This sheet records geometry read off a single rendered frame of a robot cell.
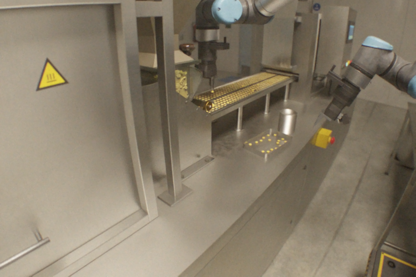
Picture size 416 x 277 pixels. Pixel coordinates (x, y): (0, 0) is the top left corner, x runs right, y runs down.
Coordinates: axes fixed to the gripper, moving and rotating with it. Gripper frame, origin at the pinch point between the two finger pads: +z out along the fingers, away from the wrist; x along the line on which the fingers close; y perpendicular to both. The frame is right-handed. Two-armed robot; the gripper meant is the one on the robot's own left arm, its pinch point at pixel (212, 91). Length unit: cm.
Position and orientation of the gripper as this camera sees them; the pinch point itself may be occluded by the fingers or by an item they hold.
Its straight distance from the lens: 97.6
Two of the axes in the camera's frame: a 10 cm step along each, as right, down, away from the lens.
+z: 0.0, 9.1, 4.0
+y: -7.6, -2.6, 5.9
